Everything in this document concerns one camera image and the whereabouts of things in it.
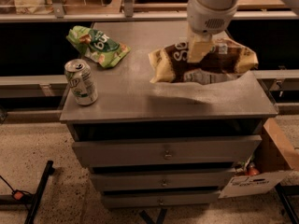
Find grey drawer cabinet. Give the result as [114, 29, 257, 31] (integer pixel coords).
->
[61, 21, 277, 197]

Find black stand leg left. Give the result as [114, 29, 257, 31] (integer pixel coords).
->
[24, 161, 55, 224]

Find top grey drawer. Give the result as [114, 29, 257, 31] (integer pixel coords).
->
[72, 135, 262, 167]

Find middle grey drawer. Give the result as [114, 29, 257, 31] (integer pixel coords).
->
[91, 168, 234, 191]

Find grey drawer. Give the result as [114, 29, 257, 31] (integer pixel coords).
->
[101, 190, 221, 209]
[72, 135, 262, 167]
[91, 168, 234, 191]

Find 7up soda can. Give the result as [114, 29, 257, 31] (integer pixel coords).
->
[64, 59, 98, 105]

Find brown chip bag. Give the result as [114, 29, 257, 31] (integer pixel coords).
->
[149, 38, 258, 85]

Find cardboard box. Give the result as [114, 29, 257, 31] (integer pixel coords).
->
[221, 119, 299, 198]

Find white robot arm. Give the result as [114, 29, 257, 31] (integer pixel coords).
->
[187, 0, 299, 63]

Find green chip bag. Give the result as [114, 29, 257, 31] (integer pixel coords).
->
[66, 25, 131, 69]

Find orange bottle in box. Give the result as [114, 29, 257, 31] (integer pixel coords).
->
[247, 162, 260, 175]

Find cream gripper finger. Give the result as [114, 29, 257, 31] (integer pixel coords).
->
[187, 27, 214, 63]

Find bottom grey drawer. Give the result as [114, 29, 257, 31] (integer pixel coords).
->
[101, 190, 221, 209]

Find metal shelf rail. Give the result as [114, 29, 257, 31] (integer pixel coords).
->
[0, 0, 299, 24]

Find black stand leg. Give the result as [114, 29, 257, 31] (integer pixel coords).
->
[24, 161, 55, 224]
[275, 183, 299, 224]

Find black stand leg right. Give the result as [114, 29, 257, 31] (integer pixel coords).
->
[275, 183, 299, 224]

